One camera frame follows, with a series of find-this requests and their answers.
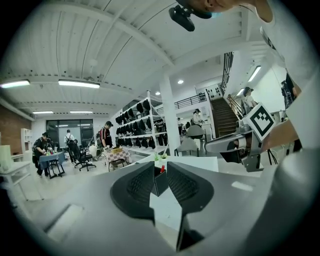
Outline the grey green chair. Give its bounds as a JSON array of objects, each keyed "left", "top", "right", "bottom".
[
  {"left": 174, "top": 137, "right": 201, "bottom": 158},
  {"left": 186, "top": 124, "right": 206, "bottom": 141}
]

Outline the checked cloth table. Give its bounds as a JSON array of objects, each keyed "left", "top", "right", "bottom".
[{"left": 103, "top": 146, "right": 131, "bottom": 173}]

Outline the black head camera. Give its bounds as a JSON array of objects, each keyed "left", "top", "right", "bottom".
[{"left": 168, "top": 4, "right": 196, "bottom": 33}]

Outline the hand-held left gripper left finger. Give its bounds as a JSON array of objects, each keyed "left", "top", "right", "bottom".
[{"left": 24, "top": 161, "right": 177, "bottom": 251}]

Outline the white shelf unit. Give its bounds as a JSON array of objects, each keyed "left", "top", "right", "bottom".
[{"left": 0, "top": 144, "right": 35, "bottom": 201}]

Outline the person's grey shirt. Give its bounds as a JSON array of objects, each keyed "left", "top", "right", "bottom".
[{"left": 251, "top": 0, "right": 320, "bottom": 121}]

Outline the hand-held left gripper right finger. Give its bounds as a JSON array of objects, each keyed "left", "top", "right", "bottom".
[{"left": 166, "top": 161, "right": 273, "bottom": 251}]

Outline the black office chair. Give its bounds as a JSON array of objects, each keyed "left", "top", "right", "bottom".
[{"left": 66, "top": 139, "right": 97, "bottom": 173}]

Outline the white metal storage rack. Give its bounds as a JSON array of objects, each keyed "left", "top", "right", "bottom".
[{"left": 114, "top": 90, "right": 171, "bottom": 156}]

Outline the white pillar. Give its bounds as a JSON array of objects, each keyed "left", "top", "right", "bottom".
[{"left": 158, "top": 71, "right": 181, "bottom": 156}]

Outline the group of black backpacks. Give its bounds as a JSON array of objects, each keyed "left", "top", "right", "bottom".
[{"left": 115, "top": 99, "right": 168, "bottom": 150}]

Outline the brown staircase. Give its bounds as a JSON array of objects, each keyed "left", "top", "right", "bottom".
[{"left": 209, "top": 96, "right": 241, "bottom": 139}]

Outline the black square pen holder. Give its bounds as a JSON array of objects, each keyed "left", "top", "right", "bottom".
[{"left": 150, "top": 165, "right": 169, "bottom": 198}]

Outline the blue cloth table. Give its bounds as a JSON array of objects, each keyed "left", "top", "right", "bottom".
[{"left": 38, "top": 151, "right": 67, "bottom": 180}]

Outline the person's right forearm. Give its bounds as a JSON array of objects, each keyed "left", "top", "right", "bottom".
[{"left": 262, "top": 119, "right": 300, "bottom": 151}]

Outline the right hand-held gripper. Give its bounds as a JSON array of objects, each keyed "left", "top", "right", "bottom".
[{"left": 204, "top": 102, "right": 276, "bottom": 174}]

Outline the white square table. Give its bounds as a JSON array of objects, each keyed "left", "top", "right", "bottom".
[{"left": 117, "top": 155, "right": 251, "bottom": 232}]

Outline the person's face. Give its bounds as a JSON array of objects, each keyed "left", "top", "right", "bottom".
[{"left": 186, "top": 0, "right": 241, "bottom": 14}]

